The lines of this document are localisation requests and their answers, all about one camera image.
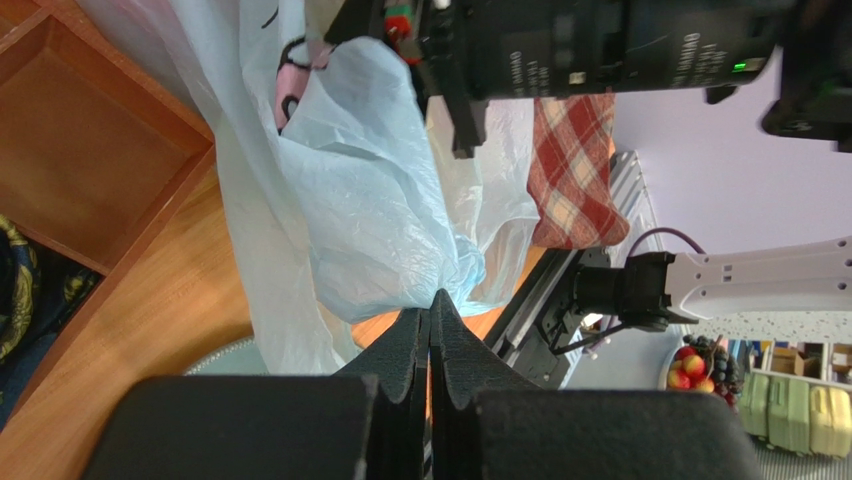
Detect grey round plate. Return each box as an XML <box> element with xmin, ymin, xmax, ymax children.
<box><xmin>184</xmin><ymin>336</ymin><xmax>269</xmax><ymax>376</ymax></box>

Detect red plaid cloth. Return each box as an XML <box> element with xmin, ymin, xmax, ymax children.
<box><xmin>528</xmin><ymin>94</ymin><xmax>629</xmax><ymax>250</ymax></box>

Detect black patterned rolled sock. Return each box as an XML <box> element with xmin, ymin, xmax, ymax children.
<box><xmin>1</xmin><ymin>216</ymin><xmax>102</xmax><ymax>425</ymax></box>

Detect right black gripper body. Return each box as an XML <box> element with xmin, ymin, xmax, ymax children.
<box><xmin>324</xmin><ymin>0</ymin><xmax>789</xmax><ymax>159</ymax></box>

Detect wooden compartment tray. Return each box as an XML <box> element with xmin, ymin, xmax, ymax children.
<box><xmin>1</xmin><ymin>1</ymin><xmax>214</xmax><ymax>415</ymax></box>

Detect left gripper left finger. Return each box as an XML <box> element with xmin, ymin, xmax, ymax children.
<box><xmin>337</xmin><ymin>309</ymin><xmax>430</xmax><ymax>479</ymax></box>

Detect fruit bowl in background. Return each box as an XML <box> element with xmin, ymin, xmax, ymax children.
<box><xmin>660</xmin><ymin>334</ymin><xmax>747</xmax><ymax>408</ymax></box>

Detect green yellow suitcases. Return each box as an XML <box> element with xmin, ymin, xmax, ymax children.
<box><xmin>737</xmin><ymin>373</ymin><xmax>851</xmax><ymax>458</ymax></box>

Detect light blue plastic bag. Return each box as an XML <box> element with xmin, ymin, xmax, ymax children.
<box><xmin>82</xmin><ymin>1</ymin><xmax>539</xmax><ymax>375</ymax></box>

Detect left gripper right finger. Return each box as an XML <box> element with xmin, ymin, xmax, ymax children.
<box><xmin>429</xmin><ymin>289</ymin><xmax>538</xmax><ymax>479</ymax></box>

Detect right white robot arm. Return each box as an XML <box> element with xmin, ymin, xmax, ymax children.
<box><xmin>325</xmin><ymin>0</ymin><xmax>851</xmax><ymax>331</ymax></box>

